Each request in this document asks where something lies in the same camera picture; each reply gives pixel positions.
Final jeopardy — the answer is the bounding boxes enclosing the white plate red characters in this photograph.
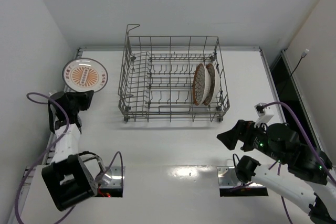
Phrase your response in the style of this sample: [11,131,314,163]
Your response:
[62,58,109,92]

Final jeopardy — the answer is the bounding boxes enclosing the floral plate brown rim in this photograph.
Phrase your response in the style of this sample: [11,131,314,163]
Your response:
[193,63,211,106]
[203,63,221,105]

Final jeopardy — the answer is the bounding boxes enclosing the floral plate brown rim front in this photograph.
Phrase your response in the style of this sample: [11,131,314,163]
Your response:
[193,63,211,106]

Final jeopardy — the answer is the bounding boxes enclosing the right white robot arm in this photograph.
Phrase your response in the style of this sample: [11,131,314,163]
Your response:
[217,120,335,223]

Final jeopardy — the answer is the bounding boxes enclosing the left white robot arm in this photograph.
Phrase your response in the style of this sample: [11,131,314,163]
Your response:
[41,90,98,211]

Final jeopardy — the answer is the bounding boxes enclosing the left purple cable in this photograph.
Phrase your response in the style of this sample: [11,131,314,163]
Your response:
[14,92,124,224]

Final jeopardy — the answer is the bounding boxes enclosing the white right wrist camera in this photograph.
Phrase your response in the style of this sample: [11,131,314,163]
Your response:
[255,103,275,127]

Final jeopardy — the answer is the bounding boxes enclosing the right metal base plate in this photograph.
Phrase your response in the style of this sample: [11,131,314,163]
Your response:
[217,166,264,190]

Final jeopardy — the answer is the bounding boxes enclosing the metal base plate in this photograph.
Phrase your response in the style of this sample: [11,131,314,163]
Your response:
[25,166,126,189]
[217,166,264,190]

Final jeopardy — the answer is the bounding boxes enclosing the grey wire dish rack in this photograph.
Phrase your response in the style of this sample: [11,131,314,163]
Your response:
[118,24,230,122]

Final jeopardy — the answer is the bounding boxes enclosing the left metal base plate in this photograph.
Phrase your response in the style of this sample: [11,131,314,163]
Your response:
[25,166,126,189]

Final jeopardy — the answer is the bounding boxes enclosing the black wall cable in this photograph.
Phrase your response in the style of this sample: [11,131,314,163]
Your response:
[275,48,310,99]

